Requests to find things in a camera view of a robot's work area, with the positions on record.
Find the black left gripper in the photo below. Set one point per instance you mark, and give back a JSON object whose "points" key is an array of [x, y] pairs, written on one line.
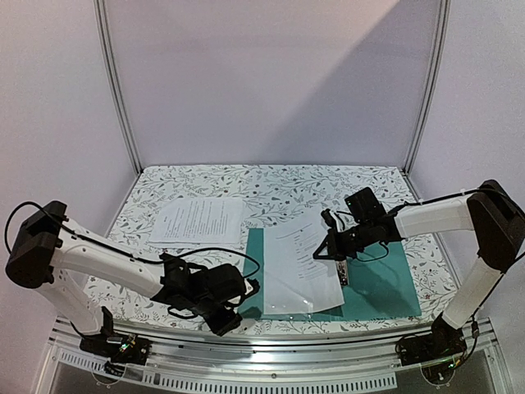
{"points": [[223, 327]]}

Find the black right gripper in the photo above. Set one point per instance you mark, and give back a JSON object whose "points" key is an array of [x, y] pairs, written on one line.
{"points": [[333, 242]]}

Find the white printed paper sheet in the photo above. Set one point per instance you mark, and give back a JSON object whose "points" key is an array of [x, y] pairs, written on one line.
{"points": [[294, 282]]}

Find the teal plastic folder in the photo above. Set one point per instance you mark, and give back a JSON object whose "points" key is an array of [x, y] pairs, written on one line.
{"points": [[380, 286]]}

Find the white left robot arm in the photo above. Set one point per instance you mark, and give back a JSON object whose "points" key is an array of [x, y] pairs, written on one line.
{"points": [[49, 244]]}

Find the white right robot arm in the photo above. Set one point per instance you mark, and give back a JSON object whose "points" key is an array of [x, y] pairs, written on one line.
{"points": [[487, 218]]}

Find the white paper stack on mat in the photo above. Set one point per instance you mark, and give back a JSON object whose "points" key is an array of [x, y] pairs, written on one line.
{"points": [[203, 220]]}

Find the floral patterned table mat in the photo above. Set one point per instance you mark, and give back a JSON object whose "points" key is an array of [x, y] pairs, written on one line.
{"points": [[275, 194]]}

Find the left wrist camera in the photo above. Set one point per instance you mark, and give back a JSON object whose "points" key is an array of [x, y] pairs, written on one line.
{"points": [[252, 287]]}

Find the aluminium front rail frame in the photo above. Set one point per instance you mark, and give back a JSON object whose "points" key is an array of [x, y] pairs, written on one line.
{"points": [[184, 361]]}

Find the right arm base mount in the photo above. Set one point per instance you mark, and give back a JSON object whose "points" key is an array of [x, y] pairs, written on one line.
{"points": [[440, 352]]}

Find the aluminium corner post right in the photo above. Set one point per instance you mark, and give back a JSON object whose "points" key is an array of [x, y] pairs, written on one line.
{"points": [[436, 54]]}

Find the aluminium corner post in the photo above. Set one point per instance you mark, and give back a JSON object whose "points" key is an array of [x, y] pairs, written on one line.
{"points": [[436, 54], [109, 60]]}

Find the aluminium corner post left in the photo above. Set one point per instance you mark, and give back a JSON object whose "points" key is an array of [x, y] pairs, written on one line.
{"points": [[109, 60]]}

